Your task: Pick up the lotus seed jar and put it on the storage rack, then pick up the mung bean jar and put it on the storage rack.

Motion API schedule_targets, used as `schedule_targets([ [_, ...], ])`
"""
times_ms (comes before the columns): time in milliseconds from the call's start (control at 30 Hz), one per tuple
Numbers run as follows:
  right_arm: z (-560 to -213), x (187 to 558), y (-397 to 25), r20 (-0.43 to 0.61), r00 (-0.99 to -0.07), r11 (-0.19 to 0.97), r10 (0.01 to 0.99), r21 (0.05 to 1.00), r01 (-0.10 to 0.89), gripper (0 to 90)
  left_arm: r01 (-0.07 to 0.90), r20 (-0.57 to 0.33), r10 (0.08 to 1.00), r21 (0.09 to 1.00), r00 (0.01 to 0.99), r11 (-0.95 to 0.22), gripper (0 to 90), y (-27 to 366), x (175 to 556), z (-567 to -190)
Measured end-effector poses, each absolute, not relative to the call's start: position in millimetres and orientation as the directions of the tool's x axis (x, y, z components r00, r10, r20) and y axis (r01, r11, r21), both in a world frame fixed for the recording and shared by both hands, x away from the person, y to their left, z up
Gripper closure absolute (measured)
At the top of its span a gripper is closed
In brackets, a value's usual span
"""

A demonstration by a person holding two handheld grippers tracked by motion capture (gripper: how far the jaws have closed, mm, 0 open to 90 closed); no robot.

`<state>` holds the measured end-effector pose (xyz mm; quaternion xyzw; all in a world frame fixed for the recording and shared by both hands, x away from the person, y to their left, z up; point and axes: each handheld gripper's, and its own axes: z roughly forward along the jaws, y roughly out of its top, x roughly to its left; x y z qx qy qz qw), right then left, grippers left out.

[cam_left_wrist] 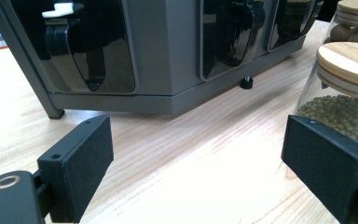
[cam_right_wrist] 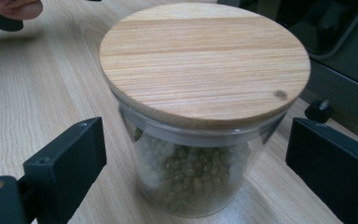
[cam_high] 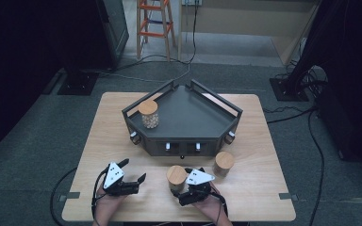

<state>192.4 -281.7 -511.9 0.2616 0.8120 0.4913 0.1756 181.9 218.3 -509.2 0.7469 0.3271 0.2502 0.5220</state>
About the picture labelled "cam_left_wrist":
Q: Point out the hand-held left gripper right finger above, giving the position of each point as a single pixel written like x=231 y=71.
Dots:
x=329 y=171

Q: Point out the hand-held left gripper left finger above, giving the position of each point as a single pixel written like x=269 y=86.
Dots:
x=74 y=168

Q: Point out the glass jar of green beans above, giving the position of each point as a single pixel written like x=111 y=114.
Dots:
x=338 y=112

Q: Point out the glass jar of brown nuts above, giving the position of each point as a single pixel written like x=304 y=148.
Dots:
x=345 y=32

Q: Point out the grey grain dispenser cabinet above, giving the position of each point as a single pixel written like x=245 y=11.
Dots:
x=164 y=46

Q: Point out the white dispenser lever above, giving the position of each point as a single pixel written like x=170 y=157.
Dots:
x=59 y=10

